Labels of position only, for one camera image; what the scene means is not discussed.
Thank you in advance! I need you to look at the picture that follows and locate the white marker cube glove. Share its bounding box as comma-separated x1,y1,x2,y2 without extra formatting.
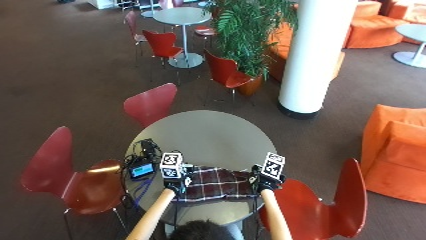
261,151,288,182
158,152,185,179

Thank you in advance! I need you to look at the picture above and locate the white round pillar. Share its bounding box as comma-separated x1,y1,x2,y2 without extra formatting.
277,0,359,120

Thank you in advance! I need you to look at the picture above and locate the small device with blue screen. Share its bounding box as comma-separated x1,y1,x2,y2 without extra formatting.
128,162,156,179

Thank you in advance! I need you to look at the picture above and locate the person's left hand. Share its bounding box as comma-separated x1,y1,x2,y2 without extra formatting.
162,163,197,195

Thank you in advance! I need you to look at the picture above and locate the round grey pedestal table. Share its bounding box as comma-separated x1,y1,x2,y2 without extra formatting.
152,6,213,70

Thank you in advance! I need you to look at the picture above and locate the round white pedestal table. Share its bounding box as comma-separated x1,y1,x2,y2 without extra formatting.
391,23,426,70

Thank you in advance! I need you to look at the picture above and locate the bundle of black cables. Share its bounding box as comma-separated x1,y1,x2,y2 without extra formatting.
120,138,164,181

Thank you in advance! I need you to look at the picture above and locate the dark red plaid cloth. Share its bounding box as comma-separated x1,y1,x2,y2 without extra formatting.
176,165,261,202

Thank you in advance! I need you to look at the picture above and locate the person's right hand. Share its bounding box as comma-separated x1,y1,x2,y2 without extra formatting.
248,163,288,192

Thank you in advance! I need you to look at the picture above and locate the red wooden chair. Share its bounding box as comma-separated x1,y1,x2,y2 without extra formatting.
19,126,130,240
123,10,149,64
258,157,369,240
202,48,257,107
123,82,178,129
141,29,185,84
193,25,218,51

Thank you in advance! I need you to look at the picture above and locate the the person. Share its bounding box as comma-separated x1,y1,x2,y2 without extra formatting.
168,219,246,240

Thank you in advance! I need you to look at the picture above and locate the white marker cube left glove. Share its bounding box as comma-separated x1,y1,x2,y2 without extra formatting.
158,152,185,179

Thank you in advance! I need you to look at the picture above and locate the orange plant pot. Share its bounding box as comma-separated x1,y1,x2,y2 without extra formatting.
234,73,265,98

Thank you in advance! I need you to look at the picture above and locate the blue lanyard strap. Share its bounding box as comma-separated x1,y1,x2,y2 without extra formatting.
132,171,157,208

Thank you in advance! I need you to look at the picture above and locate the white marker cube right glove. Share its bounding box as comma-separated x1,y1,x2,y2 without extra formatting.
261,151,288,182

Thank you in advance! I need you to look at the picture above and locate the orange armchair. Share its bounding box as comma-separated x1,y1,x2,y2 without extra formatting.
359,103,426,205

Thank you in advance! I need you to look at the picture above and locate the green potted palm plant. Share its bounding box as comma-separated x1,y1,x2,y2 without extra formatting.
201,0,300,79

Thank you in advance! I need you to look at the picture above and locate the orange round sofa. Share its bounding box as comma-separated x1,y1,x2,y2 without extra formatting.
342,0,411,50

